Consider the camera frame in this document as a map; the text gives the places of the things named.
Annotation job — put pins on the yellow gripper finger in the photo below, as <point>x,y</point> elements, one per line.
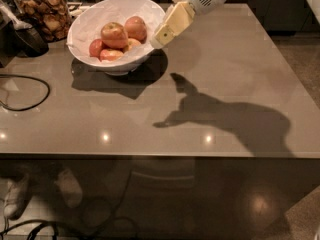
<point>177,19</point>

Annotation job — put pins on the large top red apple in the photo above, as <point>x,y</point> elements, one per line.
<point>114,35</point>

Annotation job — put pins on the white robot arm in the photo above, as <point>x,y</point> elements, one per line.
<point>178,17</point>

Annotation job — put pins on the red apple back right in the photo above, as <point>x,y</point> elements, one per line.
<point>136,28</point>

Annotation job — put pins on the yellowish apple middle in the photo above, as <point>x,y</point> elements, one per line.
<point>131,43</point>

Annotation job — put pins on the red apple front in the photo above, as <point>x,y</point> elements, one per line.
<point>110,54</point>

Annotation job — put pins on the red apple left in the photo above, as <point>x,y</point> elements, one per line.
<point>96,47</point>

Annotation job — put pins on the white bowl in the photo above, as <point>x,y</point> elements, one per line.
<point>86,20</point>

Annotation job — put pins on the white paper bowl liner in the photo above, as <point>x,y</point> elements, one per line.
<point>83,27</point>

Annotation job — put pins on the glass jar of chips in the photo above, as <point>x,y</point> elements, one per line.
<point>51,17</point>

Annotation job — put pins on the black round appliance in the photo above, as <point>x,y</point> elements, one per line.
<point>31,42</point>

